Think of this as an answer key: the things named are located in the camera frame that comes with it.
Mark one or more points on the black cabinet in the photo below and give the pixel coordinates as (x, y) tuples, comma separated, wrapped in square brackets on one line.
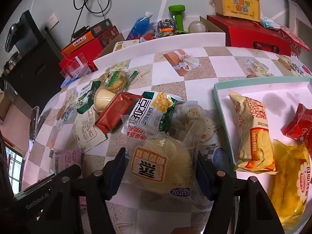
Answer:
[(36, 77)]

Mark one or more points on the green label cookie packet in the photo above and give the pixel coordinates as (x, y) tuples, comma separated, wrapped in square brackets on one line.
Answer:
[(117, 81)]

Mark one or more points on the white cardboard box of toys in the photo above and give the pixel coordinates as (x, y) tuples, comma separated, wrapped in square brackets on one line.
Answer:
[(215, 37)]

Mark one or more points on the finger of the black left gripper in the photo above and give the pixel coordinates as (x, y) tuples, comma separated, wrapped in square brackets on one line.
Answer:
[(36, 194)]

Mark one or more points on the yellow translucent snack bag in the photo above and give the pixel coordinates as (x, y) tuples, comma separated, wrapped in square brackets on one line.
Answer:
[(291, 184)]

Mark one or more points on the orange flat box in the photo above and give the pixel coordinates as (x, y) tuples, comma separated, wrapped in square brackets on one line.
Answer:
[(87, 36)]

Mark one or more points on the small red pastry packet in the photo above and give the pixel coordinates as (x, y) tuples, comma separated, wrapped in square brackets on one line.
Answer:
[(118, 107)]

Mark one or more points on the red patterned bag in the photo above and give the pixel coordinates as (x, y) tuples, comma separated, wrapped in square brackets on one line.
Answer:
[(296, 44)]

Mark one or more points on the orange yellow chip packet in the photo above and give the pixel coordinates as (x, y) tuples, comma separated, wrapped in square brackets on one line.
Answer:
[(255, 152)]

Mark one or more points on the colourful toy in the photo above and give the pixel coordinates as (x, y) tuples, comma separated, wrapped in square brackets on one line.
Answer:
[(166, 27)]

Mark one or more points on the blue water bottle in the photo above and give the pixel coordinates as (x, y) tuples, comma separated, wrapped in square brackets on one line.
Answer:
[(140, 27)]

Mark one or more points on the large red gift box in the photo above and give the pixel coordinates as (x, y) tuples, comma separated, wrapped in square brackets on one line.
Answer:
[(248, 34)]

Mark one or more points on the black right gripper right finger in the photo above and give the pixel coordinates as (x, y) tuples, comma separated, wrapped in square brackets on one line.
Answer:
[(234, 199)]

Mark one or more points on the teal rimmed white tray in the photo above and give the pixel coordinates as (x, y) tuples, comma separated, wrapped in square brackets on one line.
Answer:
[(281, 96)]

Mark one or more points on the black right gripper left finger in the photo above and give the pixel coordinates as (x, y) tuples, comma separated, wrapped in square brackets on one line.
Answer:
[(100, 187)]

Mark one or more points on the small yellow cake packet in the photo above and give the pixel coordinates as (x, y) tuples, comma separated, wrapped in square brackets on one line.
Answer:
[(102, 98)]

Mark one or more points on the white green corn snack packet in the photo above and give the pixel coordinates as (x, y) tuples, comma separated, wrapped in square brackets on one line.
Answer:
[(153, 111)]

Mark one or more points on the pink striped snack packet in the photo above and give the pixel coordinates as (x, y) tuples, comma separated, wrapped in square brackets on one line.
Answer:
[(67, 158)]

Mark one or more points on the round yellow pancake clear bag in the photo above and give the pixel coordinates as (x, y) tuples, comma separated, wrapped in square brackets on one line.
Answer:
[(161, 164)]

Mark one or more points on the beige printed snack packet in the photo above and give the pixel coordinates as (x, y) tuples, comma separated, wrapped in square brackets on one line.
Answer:
[(90, 138)]

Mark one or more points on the white wall socket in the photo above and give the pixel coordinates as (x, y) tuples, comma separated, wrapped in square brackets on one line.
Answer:
[(52, 21)]

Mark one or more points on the red Pure Kiss snack packet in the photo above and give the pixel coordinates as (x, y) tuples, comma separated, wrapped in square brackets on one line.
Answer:
[(299, 129)]

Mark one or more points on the smartphone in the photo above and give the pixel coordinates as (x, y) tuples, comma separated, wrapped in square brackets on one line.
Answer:
[(34, 123)]

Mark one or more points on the clear round jar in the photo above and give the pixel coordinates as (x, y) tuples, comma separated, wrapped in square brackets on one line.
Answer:
[(197, 27)]

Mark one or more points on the yellow card box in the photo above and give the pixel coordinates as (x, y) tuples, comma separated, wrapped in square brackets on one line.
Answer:
[(125, 44)]

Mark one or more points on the yellow gift box with handle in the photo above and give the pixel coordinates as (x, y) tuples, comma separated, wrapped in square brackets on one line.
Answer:
[(242, 9)]

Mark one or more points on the green dumbbell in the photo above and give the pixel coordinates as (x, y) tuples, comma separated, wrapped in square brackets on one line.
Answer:
[(177, 13)]

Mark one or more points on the red box under orange box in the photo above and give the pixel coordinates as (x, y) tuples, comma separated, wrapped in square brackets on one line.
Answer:
[(98, 47)]

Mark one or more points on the clear plastic container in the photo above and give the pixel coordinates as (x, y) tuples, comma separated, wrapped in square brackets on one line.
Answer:
[(75, 67)]

